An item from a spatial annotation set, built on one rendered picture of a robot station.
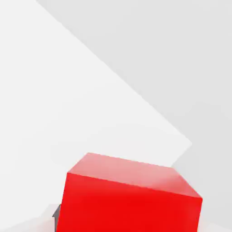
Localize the small red cube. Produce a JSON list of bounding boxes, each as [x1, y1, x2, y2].
[[56, 152, 203, 232]]

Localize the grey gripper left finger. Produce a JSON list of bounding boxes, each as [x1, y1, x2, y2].
[[3, 203, 62, 232]]

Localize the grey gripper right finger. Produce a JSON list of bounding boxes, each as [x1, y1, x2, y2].
[[198, 223, 232, 232]]

